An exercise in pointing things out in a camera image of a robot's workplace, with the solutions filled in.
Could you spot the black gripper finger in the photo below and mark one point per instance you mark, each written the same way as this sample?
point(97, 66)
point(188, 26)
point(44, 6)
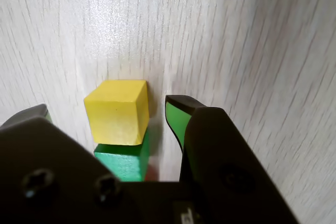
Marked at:
point(39, 155)

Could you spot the green wooden cube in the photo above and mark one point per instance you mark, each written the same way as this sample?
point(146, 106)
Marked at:
point(123, 163)

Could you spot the yellow wooden cube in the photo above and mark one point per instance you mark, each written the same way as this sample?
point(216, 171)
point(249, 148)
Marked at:
point(115, 113)

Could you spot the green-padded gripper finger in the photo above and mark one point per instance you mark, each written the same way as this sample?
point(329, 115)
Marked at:
point(223, 142)

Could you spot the red wooden cube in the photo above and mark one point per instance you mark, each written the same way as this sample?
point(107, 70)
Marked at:
point(151, 175)

